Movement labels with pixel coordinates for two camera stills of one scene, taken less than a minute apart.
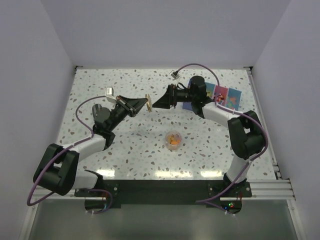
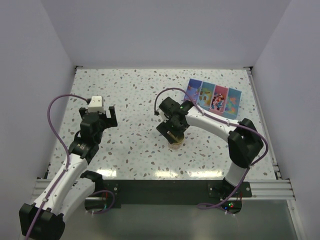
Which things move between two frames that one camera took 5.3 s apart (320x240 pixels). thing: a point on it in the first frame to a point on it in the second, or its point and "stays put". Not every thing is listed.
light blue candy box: x=233 y=98 stays put
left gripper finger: x=137 y=103 to x=82 y=111
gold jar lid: x=149 y=103 to x=180 y=138
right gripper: x=169 y=99 to x=164 y=127
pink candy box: x=221 y=95 stays put
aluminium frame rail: x=278 y=189 stays put
